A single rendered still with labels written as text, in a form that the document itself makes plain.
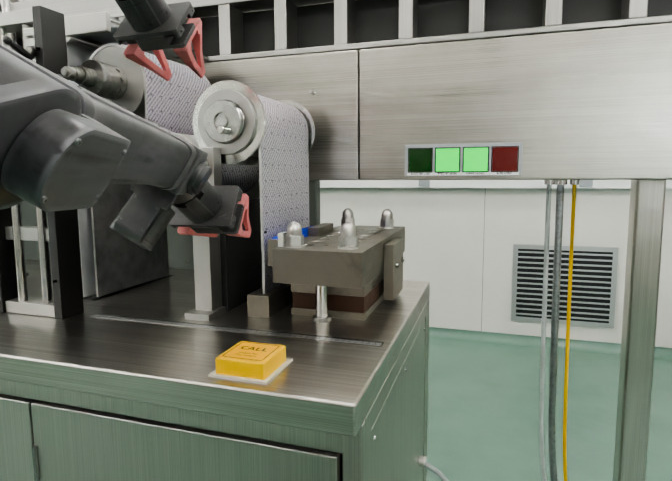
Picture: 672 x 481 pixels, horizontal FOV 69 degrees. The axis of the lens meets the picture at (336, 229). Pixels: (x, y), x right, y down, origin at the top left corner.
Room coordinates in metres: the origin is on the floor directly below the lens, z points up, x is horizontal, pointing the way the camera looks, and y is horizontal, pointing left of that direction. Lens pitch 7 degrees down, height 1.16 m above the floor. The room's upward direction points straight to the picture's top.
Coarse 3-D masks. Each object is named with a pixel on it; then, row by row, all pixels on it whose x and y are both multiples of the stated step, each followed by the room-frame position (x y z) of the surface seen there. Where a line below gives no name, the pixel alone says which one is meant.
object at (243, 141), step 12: (216, 96) 0.90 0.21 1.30; (228, 96) 0.89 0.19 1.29; (240, 96) 0.88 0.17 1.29; (204, 108) 0.91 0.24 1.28; (252, 108) 0.88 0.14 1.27; (252, 120) 0.88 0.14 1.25; (204, 132) 0.91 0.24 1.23; (252, 132) 0.88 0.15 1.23; (216, 144) 0.90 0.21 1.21; (228, 144) 0.89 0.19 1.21; (240, 144) 0.89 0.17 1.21
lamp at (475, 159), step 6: (468, 150) 1.08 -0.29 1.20; (474, 150) 1.08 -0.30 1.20; (480, 150) 1.07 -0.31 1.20; (486, 150) 1.07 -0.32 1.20; (468, 156) 1.08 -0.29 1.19; (474, 156) 1.08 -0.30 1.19; (480, 156) 1.07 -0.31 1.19; (486, 156) 1.07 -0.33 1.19; (468, 162) 1.08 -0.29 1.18; (474, 162) 1.08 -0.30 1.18; (480, 162) 1.07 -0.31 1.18; (486, 162) 1.07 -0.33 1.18; (468, 168) 1.08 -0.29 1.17; (474, 168) 1.08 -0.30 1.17; (480, 168) 1.07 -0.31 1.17; (486, 168) 1.07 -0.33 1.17
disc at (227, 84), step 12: (216, 84) 0.91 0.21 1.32; (228, 84) 0.90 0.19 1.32; (240, 84) 0.89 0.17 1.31; (204, 96) 0.92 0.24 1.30; (252, 96) 0.89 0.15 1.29; (264, 120) 0.88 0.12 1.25; (264, 132) 0.88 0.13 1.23; (204, 144) 0.92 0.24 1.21; (252, 144) 0.89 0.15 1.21; (228, 156) 0.90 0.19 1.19; (240, 156) 0.90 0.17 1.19
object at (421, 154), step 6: (414, 150) 1.12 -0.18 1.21; (420, 150) 1.11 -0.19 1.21; (426, 150) 1.11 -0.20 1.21; (414, 156) 1.12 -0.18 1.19; (420, 156) 1.11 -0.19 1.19; (426, 156) 1.11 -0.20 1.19; (414, 162) 1.12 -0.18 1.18; (420, 162) 1.11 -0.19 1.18; (426, 162) 1.11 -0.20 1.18; (414, 168) 1.12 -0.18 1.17; (420, 168) 1.11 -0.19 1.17; (426, 168) 1.11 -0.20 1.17
